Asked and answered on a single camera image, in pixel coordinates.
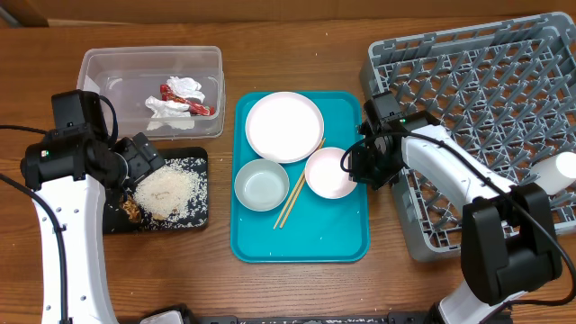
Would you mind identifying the white rice pile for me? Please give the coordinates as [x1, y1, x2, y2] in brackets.
[131, 157, 209, 230]

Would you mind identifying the brown food scrap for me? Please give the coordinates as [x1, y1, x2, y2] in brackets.
[120, 196, 141, 223]

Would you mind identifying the white tissue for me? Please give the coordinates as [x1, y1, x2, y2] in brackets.
[166, 76, 205, 103]
[145, 96, 195, 131]

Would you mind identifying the white bowl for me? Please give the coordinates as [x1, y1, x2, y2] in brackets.
[305, 147, 356, 199]

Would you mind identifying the red snack wrapper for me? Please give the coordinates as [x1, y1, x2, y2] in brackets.
[160, 84, 215, 116]

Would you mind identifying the grey bowl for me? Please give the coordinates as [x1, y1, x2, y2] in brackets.
[233, 158, 290, 212]

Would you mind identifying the white cup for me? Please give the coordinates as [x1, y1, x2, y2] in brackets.
[530, 152, 576, 195]

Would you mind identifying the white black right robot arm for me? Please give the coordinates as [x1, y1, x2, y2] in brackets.
[340, 92, 573, 323]

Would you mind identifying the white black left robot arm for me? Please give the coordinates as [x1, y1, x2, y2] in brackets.
[21, 90, 165, 323]

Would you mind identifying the black plastic tray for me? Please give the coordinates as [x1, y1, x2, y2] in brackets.
[103, 148, 209, 234]

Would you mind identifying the wooden chopstick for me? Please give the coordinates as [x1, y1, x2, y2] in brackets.
[278, 139, 327, 230]
[273, 137, 325, 230]

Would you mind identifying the clear plastic bin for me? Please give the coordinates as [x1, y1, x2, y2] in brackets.
[76, 46, 226, 140]

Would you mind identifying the white round plate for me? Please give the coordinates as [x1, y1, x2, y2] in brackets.
[245, 92, 324, 164]

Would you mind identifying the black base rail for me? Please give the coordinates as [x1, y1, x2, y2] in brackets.
[139, 305, 433, 324]

